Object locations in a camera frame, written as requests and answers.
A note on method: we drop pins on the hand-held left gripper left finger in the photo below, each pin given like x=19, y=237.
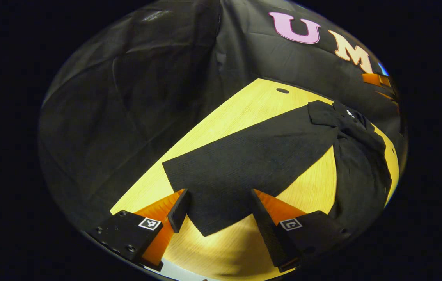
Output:
x=180, y=212

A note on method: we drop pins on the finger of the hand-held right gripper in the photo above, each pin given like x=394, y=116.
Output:
x=375, y=79
x=386, y=95

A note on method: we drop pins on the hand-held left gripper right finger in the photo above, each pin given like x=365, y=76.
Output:
x=269, y=234

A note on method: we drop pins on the black button shirt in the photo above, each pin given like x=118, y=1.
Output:
x=252, y=164

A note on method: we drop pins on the black backdrop cloth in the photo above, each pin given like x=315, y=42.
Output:
x=127, y=97

